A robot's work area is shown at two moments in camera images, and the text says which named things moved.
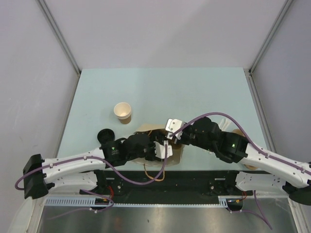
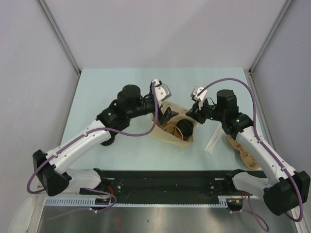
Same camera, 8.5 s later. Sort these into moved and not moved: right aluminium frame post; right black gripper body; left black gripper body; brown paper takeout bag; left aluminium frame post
Moved: left black gripper body; right black gripper body; brown paper takeout bag
Not moved: left aluminium frame post; right aluminium frame post
